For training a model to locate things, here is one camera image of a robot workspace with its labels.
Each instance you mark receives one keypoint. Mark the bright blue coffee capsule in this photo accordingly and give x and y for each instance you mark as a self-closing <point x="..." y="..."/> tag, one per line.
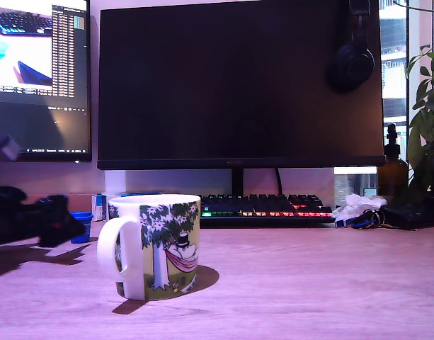
<point x="83" y="226"/>

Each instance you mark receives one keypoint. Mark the brown cardboard box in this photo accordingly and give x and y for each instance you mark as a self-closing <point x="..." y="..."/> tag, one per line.
<point x="80" y="202"/>

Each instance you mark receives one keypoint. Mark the small white and blue box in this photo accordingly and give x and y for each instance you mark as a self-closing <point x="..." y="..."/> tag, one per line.
<point x="138" y="193"/>
<point x="98" y="209"/>

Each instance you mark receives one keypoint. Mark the black monitor with lit screen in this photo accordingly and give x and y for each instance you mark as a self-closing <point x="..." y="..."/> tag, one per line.
<point x="43" y="124"/>

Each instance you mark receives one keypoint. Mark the white mug with cartoon print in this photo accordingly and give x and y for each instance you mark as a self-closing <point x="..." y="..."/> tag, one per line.
<point x="160" y="248"/>

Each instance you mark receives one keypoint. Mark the large black dark monitor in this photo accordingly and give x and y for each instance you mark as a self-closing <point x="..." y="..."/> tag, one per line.
<point x="202" y="88"/>

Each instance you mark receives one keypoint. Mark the black keyboard with rainbow backlight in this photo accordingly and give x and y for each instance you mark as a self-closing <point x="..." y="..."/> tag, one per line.
<point x="273" y="214"/>

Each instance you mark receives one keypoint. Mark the crumpled white tissue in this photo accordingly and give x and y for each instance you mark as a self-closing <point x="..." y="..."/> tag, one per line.
<point x="358" y="202"/>

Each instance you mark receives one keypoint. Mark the black headphones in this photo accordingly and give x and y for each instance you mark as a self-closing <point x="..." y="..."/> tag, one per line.
<point x="351" y="65"/>

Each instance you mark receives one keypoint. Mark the amber glass pump bottle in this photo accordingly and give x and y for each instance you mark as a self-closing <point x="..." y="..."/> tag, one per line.
<point x="392" y="177"/>

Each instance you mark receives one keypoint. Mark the green houseplant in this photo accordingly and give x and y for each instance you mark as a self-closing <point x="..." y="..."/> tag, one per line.
<point x="427" y="141"/>

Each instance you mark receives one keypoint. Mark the white upright post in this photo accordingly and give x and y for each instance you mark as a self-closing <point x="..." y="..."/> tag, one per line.
<point x="114" y="182"/>

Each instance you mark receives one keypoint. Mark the black window frame bar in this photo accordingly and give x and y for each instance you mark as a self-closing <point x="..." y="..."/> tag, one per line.
<point x="408" y="35"/>

